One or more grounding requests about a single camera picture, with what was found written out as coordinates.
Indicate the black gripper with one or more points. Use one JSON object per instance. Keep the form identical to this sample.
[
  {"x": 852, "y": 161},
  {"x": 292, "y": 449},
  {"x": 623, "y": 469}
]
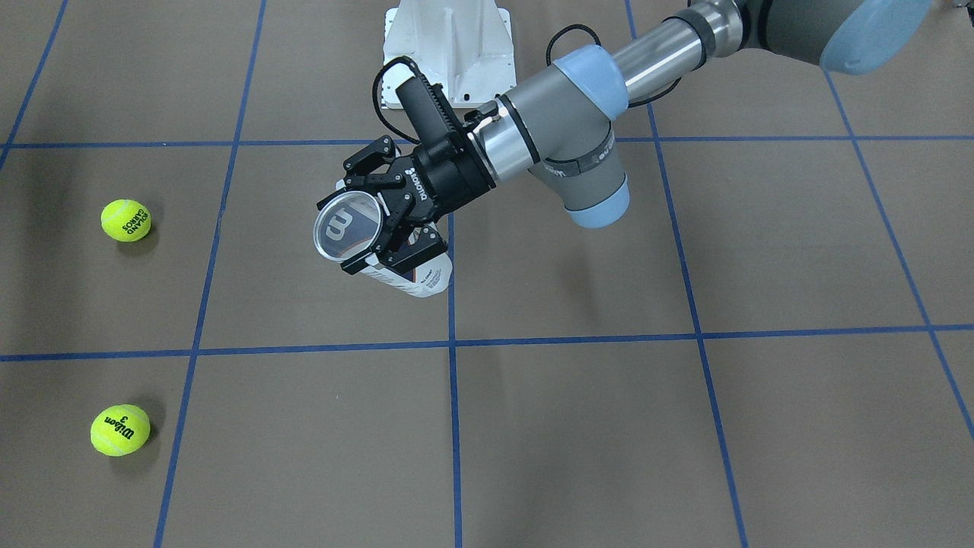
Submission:
[{"x": 447, "y": 180}]

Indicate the clear tennis ball can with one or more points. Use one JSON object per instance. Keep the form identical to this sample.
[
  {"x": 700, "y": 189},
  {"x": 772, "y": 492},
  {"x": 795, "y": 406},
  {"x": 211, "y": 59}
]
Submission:
[{"x": 348, "y": 224}]

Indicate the Roland Garros yellow tennis ball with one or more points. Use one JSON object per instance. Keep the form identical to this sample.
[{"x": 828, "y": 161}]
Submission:
[{"x": 125, "y": 221}]

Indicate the Wilson yellow tennis ball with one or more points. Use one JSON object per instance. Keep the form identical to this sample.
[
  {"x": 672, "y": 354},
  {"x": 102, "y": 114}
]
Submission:
[{"x": 120, "y": 430}]

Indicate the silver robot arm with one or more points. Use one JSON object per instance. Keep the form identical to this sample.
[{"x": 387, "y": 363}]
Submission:
[{"x": 558, "y": 125}]

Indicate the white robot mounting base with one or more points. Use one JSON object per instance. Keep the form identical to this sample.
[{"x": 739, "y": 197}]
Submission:
[{"x": 467, "y": 46}]

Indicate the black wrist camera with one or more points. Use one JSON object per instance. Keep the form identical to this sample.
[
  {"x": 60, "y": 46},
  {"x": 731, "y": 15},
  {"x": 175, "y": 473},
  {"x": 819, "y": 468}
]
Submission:
[{"x": 431, "y": 116}]

